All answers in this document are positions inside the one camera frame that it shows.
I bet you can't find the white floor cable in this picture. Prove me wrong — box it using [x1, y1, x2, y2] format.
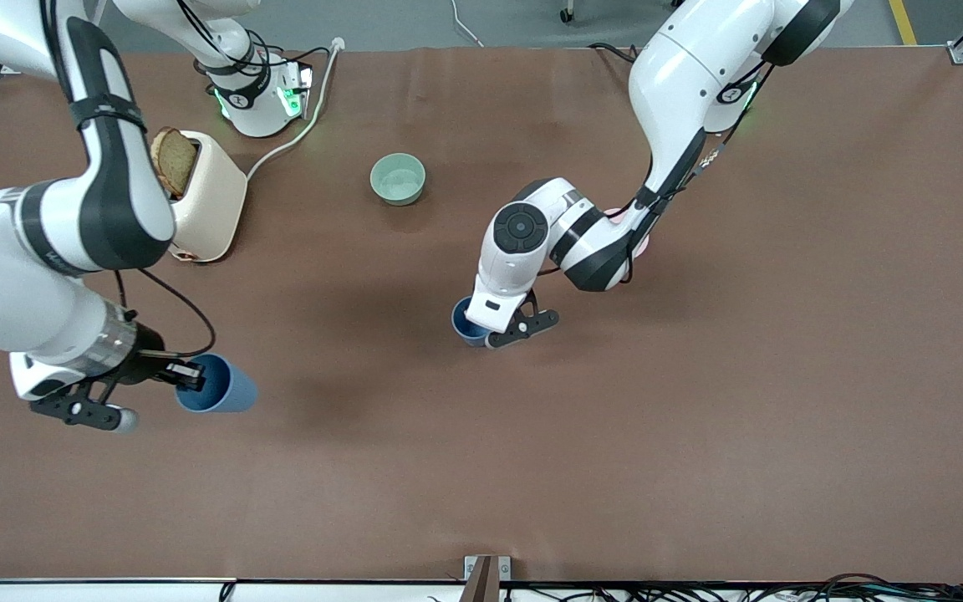
[448, 0, 484, 48]

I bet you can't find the white toaster power cable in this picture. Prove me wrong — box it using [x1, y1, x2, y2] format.
[246, 38, 346, 181]

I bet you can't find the brown bread slice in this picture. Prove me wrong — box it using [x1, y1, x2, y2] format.
[150, 126, 198, 198]

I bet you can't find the pink bowl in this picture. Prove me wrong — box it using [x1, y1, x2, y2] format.
[605, 207, 651, 258]

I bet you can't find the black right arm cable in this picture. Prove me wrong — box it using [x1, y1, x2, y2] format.
[112, 268, 217, 360]

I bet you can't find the cream white toaster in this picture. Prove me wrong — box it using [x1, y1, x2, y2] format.
[166, 130, 248, 264]

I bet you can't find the green bowl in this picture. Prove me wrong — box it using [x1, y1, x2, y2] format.
[369, 153, 427, 207]

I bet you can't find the black base power cable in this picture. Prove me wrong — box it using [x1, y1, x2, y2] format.
[588, 42, 643, 64]

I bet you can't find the blue plastic cup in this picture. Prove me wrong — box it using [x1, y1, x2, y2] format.
[451, 297, 496, 348]
[175, 353, 258, 415]

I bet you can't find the black cable bundle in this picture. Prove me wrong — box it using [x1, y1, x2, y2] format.
[427, 573, 963, 602]

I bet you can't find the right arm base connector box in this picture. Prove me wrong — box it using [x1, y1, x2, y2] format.
[279, 60, 315, 120]

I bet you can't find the metal table bracket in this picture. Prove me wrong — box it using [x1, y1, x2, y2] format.
[463, 555, 512, 602]

